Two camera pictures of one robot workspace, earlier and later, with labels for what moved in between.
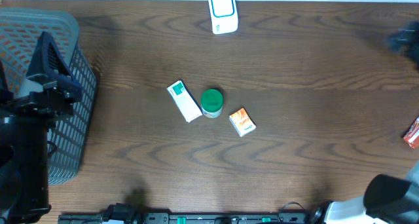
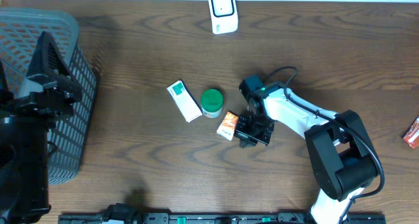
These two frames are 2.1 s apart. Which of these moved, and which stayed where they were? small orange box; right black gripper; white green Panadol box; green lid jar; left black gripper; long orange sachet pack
Moved: small orange box; right black gripper
Stayed: left black gripper; white green Panadol box; green lid jar; long orange sachet pack
